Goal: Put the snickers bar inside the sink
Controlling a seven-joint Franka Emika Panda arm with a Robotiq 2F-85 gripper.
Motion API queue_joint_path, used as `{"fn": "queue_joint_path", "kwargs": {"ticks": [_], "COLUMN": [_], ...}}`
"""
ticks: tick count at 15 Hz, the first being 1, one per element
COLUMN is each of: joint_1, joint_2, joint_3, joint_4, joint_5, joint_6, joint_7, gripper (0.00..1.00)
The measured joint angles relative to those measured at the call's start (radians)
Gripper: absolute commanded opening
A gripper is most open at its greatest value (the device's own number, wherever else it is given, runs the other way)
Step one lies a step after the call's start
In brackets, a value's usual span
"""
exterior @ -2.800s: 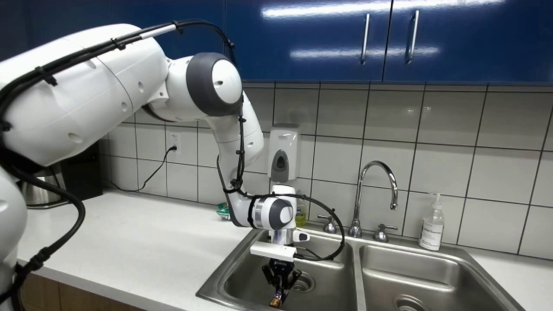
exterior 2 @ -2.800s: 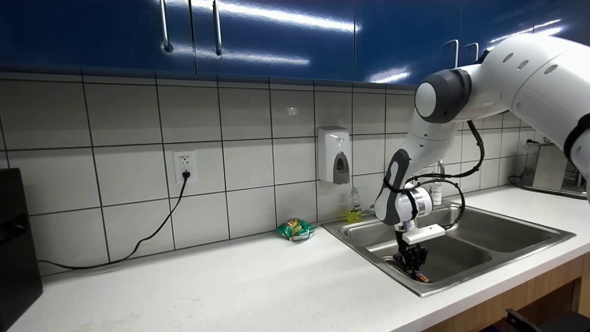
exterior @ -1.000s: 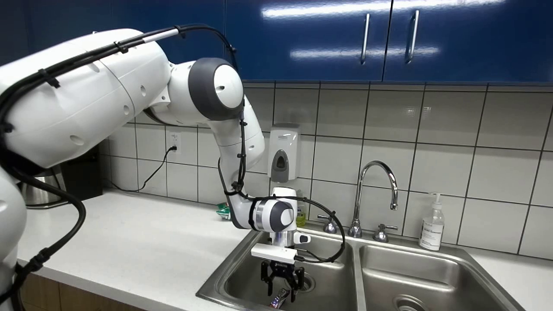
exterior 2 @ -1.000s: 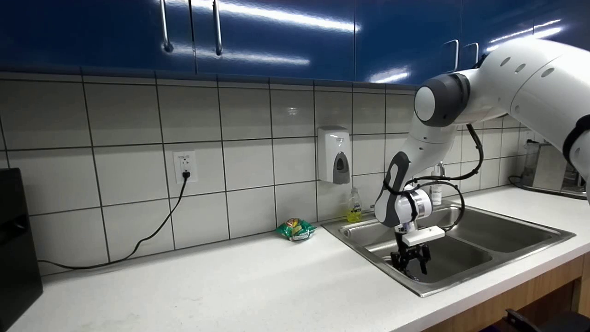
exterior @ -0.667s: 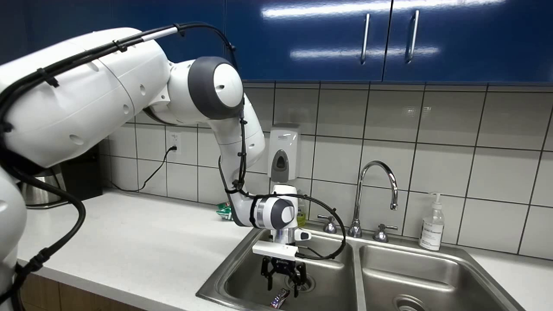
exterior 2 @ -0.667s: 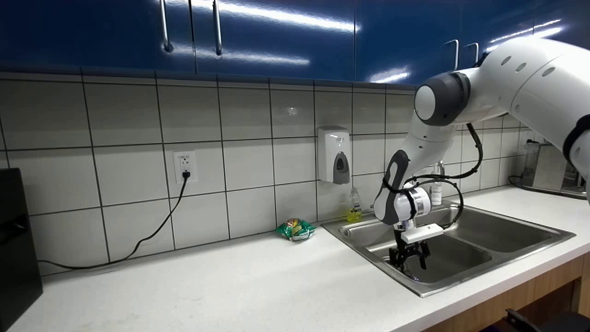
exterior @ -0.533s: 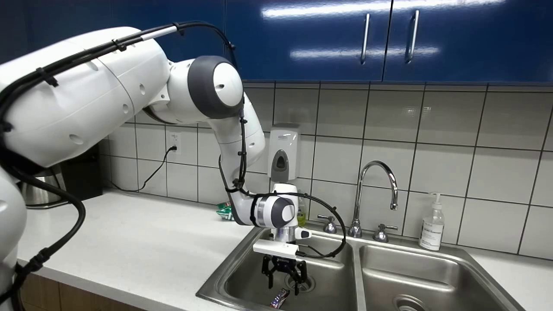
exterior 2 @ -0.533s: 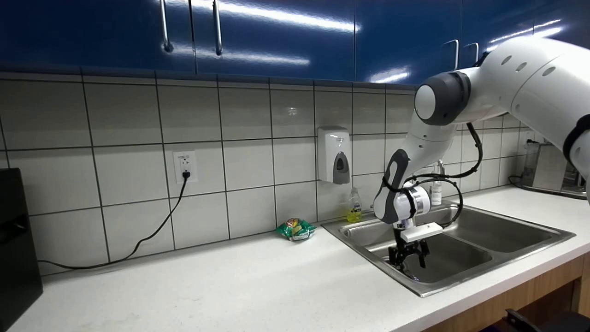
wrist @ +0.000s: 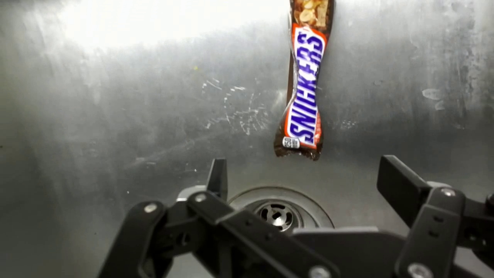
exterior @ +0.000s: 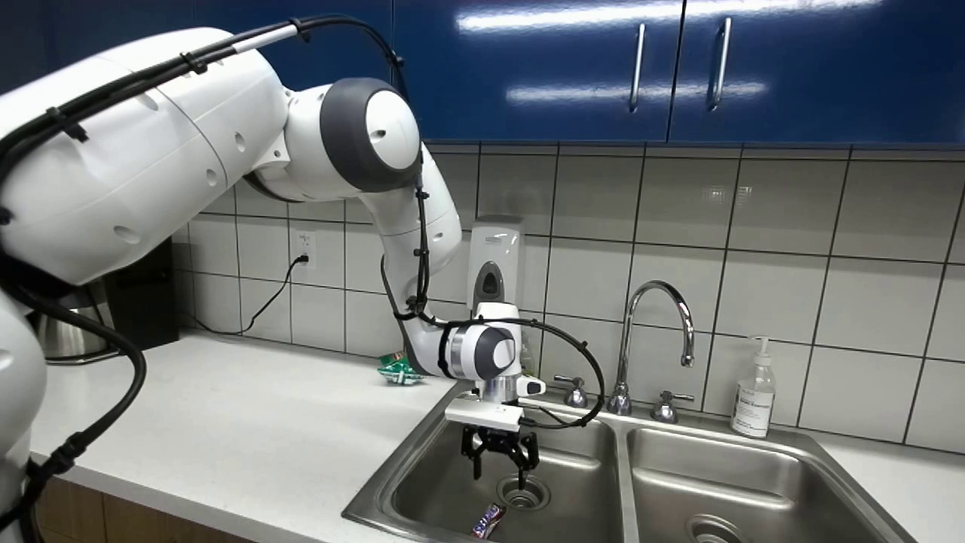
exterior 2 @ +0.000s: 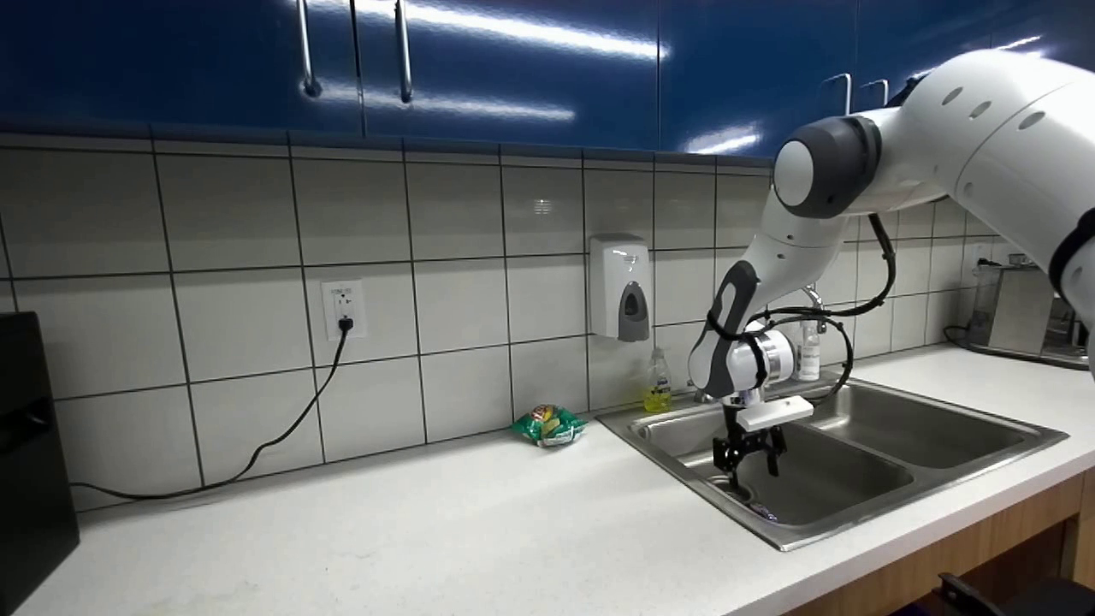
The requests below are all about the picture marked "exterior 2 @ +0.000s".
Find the yellow dish soap bottle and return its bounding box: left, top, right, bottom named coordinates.
left=643, top=346, right=673, bottom=414

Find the blue upper cabinet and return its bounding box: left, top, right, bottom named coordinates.
left=0, top=0, right=1095, bottom=162

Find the stainless steel double sink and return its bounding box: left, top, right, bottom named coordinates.
left=596, top=376, right=1070, bottom=553

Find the clear pump bottle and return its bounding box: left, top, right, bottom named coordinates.
left=794, top=320, right=822, bottom=382

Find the blue cabinet door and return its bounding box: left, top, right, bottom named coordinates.
left=355, top=0, right=660, bottom=152
left=0, top=0, right=362, bottom=138
left=658, top=0, right=859, bottom=160

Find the stainless steel coffee machine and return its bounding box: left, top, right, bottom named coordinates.
left=967, top=259, right=1094, bottom=371

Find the green snack bag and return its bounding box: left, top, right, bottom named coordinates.
left=511, top=404, right=589, bottom=448

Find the white wall socket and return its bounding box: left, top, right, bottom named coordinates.
left=322, top=280, right=369, bottom=341

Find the chrome tap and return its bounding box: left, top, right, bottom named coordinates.
left=800, top=286, right=830, bottom=335

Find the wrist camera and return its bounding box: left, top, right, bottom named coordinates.
left=737, top=395, right=815, bottom=432

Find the black office chair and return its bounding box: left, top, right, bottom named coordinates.
left=931, top=572, right=1095, bottom=616

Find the black cable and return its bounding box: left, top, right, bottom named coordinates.
left=68, top=317, right=355, bottom=502

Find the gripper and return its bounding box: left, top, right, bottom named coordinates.
left=713, top=405, right=788, bottom=494

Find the white wall soap dispenser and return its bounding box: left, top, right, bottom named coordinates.
left=589, top=234, right=653, bottom=343

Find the black appliance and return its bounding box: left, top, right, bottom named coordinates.
left=0, top=311, right=80, bottom=615

